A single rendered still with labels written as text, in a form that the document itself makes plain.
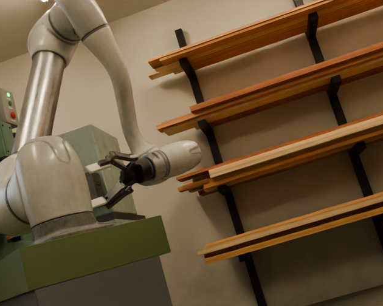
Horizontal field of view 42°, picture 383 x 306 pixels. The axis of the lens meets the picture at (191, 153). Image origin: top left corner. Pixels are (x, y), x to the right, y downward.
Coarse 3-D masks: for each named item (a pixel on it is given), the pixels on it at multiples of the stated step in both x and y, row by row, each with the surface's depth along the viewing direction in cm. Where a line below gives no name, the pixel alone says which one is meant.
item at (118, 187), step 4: (132, 180) 152; (120, 184) 153; (128, 184) 153; (112, 188) 153; (116, 188) 153; (120, 188) 152; (124, 188) 152; (108, 192) 153; (112, 192) 153; (116, 192) 152; (108, 196) 152; (112, 196) 152; (116, 196) 153; (108, 200) 152; (112, 200) 153; (108, 204) 152
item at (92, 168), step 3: (90, 165) 141; (93, 165) 142; (96, 165) 142; (105, 165) 143; (108, 165) 143; (111, 165) 143; (87, 168) 140; (90, 168) 140; (93, 168) 141; (96, 168) 141; (99, 168) 141; (102, 168) 141; (105, 168) 142; (90, 171) 139; (93, 171) 140; (96, 171) 140
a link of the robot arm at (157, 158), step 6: (144, 156) 157; (150, 156) 156; (156, 156) 156; (162, 156) 157; (150, 162) 155; (156, 162) 154; (162, 162) 156; (168, 162) 157; (156, 168) 154; (162, 168) 156; (168, 168) 157; (156, 174) 155; (162, 174) 157; (150, 180) 158
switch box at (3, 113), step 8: (0, 88) 214; (0, 96) 213; (0, 104) 212; (8, 104) 215; (0, 112) 212; (8, 112) 213; (16, 112) 220; (0, 120) 211; (8, 120) 211; (16, 120) 218
